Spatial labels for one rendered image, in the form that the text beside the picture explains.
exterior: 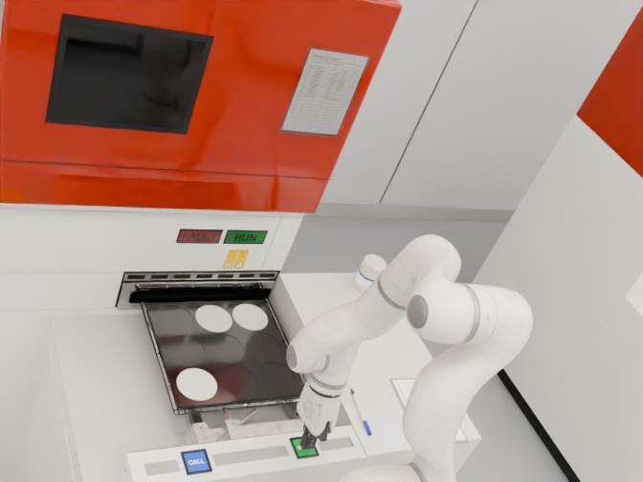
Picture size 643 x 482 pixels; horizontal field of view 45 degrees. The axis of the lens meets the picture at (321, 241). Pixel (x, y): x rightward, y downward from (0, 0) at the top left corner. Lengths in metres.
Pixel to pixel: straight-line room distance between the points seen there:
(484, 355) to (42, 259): 1.12
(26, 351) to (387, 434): 0.97
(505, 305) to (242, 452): 0.75
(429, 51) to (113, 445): 2.68
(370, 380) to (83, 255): 0.79
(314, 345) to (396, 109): 2.66
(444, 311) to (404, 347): 0.99
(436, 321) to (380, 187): 3.19
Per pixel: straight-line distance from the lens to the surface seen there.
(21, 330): 2.17
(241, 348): 2.09
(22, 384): 2.34
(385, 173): 4.34
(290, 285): 2.22
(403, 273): 1.41
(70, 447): 1.95
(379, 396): 2.04
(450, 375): 1.34
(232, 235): 2.08
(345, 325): 1.54
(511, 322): 1.31
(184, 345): 2.04
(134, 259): 2.06
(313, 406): 1.74
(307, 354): 1.58
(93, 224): 1.95
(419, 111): 4.18
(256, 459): 1.80
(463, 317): 1.24
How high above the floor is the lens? 2.34
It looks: 34 degrees down
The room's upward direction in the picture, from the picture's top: 24 degrees clockwise
